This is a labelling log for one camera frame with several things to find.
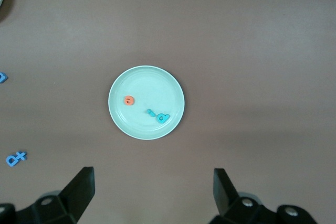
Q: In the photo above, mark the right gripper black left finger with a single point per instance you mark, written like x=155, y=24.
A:
x=78, y=192

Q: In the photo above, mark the orange foam letter e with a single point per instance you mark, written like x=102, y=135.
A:
x=132, y=100

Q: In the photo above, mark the blue foam letter p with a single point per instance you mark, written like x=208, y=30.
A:
x=8, y=162

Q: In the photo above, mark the mint green plate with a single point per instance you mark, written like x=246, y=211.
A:
x=157, y=87

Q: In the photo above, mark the teal foam letter d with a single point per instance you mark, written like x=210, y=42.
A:
x=167, y=117

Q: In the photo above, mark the blue foam letter g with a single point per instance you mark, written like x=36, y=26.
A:
x=2, y=78

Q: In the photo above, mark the brown table cover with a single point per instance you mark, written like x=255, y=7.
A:
x=236, y=51

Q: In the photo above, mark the teal foam letter r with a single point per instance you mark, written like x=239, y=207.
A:
x=152, y=113

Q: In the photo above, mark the blue foam letter t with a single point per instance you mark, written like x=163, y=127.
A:
x=21, y=155

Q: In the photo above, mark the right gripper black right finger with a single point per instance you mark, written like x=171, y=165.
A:
x=225, y=197

